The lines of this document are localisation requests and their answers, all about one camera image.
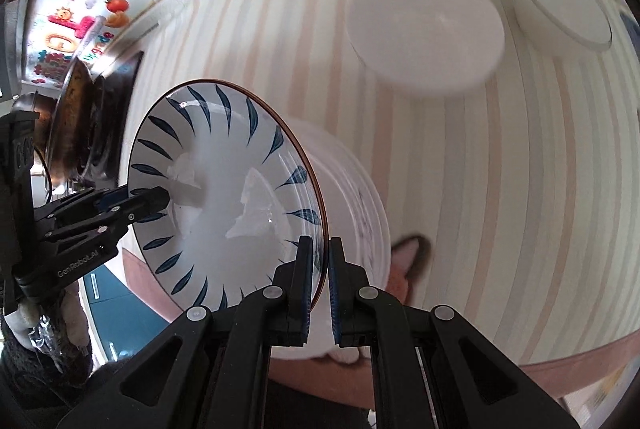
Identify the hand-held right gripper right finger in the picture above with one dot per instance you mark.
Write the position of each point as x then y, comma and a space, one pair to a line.
336, 294

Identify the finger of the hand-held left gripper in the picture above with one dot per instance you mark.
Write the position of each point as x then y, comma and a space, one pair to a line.
147, 206
107, 201

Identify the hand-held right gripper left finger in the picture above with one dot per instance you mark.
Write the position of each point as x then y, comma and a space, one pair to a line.
305, 281

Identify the blue leaf pattern plate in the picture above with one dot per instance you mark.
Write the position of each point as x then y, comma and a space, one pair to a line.
215, 209

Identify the white plate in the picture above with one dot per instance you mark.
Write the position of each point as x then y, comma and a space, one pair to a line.
340, 189

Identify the person's left hand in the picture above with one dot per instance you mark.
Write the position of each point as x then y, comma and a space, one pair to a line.
75, 324

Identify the black gas stove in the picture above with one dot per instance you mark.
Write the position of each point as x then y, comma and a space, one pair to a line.
117, 94

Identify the steel steamer pot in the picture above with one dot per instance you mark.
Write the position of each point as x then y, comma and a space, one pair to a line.
30, 106

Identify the striped tablecloth with cat print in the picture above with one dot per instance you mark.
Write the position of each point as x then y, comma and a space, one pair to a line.
500, 209

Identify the colourful wall stickers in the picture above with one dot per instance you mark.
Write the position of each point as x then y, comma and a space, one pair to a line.
65, 29

